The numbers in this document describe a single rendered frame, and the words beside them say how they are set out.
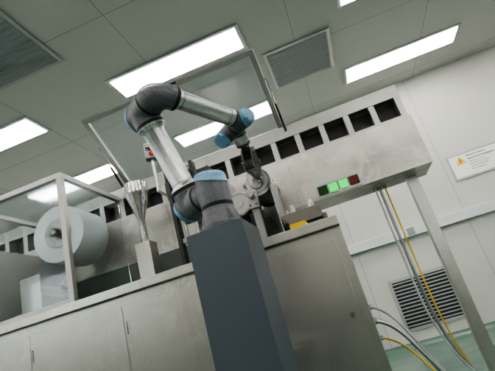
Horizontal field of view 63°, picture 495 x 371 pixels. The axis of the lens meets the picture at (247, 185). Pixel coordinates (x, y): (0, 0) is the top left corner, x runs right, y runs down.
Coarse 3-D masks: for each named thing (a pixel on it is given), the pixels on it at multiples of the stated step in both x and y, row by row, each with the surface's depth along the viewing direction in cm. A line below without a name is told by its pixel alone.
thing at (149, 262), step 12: (132, 192) 229; (144, 192) 232; (132, 204) 229; (144, 204) 231; (144, 216) 230; (144, 228) 227; (144, 240) 224; (144, 252) 219; (156, 252) 224; (144, 264) 217; (156, 264) 219; (144, 276) 215
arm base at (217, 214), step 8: (224, 200) 139; (208, 208) 138; (216, 208) 137; (224, 208) 137; (232, 208) 139; (208, 216) 136; (216, 216) 135; (224, 216) 135; (232, 216) 136; (240, 216) 140; (208, 224) 135; (216, 224) 133
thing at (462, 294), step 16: (416, 176) 232; (416, 192) 230; (432, 224) 223; (432, 240) 222; (448, 256) 216; (448, 272) 214; (464, 288) 210; (464, 304) 208; (480, 320) 204; (480, 336) 202; (480, 352) 205
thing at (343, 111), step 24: (384, 96) 234; (312, 120) 242; (336, 120) 240; (360, 120) 242; (384, 120) 238; (264, 144) 246; (288, 144) 250; (312, 144) 246; (216, 168) 258; (240, 168) 255; (120, 192) 266
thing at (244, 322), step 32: (224, 224) 130; (192, 256) 130; (224, 256) 127; (256, 256) 130; (224, 288) 124; (256, 288) 121; (224, 320) 122; (256, 320) 119; (224, 352) 119; (256, 352) 117; (288, 352) 125
